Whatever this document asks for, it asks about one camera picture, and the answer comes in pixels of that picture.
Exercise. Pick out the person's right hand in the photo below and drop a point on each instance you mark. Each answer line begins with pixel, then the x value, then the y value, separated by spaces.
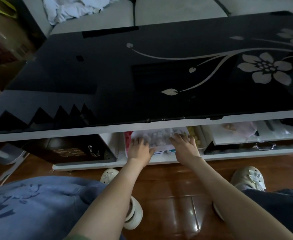
pixel 186 149

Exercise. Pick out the person's left hand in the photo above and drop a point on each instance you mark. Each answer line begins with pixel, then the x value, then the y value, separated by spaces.
pixel 139 152

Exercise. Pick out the pile of white blocks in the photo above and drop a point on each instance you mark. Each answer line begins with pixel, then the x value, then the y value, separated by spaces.
pixel 159 137

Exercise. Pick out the lavender plastic bag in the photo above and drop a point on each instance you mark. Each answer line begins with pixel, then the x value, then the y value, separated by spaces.
pixel 240 128

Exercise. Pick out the person's right forearm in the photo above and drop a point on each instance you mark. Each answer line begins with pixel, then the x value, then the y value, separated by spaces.
pixel 236 204

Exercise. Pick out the person's left forearm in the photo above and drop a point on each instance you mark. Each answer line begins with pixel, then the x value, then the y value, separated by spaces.
pixel 106 204

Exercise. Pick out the person's left shoe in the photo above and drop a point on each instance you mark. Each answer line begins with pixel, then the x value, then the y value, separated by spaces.
pixel 135 214

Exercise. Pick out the person's shoe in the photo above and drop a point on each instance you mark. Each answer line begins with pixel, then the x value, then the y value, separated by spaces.
pixel 249 177
pixel 135 214

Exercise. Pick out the person's right shoe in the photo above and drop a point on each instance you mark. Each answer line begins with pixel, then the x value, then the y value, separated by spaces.
pixel 249 177

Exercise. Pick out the person's left leg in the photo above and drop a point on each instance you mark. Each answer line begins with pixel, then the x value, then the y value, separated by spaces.
pixel 44 209

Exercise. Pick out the person's leg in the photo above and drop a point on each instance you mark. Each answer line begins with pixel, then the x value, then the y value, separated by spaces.
pixel 44 209
pixel 281 209

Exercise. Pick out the person's right leg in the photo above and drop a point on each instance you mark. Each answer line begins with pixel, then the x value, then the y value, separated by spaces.
pixel 281 209

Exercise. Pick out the dark drawer white interior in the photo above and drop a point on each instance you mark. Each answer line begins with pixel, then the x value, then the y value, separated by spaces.
pixel 224 139

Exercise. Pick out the black glass coffee table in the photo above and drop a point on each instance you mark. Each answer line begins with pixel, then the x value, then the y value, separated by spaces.
pixel 161 97

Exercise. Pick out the dark drawer gold pattern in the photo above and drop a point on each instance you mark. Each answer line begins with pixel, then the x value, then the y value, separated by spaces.
pixel 61 147

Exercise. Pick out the green sleeve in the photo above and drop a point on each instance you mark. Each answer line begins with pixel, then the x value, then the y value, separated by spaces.
pixel 77 237

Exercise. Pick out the grey sofa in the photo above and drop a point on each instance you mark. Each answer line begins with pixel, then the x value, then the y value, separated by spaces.
pixel 174 9

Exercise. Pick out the crumpled white cloth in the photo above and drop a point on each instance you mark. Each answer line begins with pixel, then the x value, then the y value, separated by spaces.
pixel 74 8

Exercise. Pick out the glossy brown shopping bag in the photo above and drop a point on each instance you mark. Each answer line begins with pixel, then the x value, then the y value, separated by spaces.
pixel 9 34

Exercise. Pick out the yellow bag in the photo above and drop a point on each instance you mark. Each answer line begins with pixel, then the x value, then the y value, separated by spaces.
pixel 1 8

